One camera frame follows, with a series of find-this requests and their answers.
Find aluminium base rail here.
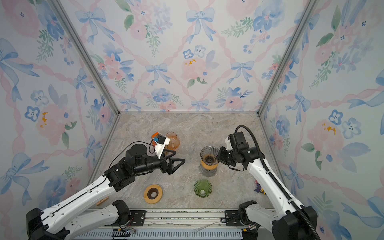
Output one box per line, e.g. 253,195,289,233
71,209,268,240

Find orange glass carafe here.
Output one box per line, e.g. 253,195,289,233
166,132,180,151

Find orange coffee filter holder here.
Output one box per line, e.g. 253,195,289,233
151,132,159,147

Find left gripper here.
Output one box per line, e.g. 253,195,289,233
133,149,185,177

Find left aluminium corner post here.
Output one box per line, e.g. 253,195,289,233
48,1,120,116

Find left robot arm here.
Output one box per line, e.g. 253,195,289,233
26,142,186,240

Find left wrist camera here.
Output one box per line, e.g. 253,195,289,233
155,133,170,159

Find grey glass dripper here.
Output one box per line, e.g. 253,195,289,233
200,146,219,163

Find purple yellow toy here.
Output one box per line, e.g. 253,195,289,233
254,181,266,195

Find right aluminium corner post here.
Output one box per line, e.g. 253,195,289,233
257,0,318,118

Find green glass dripper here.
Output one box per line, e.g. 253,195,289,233
194,179,213,198

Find pink toy on block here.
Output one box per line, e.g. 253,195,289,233
96,197,109,206

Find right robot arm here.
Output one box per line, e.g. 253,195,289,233
217,131,320,240

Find grey glass carafe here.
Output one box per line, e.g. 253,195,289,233
200,168,217,178

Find aluminium corner post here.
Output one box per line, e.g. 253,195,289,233
48,1,120,116
257,0,318,118

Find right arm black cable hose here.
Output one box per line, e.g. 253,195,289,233
233,125,322,240

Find wooden ring dripper base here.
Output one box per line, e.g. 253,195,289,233
201,160,219,171

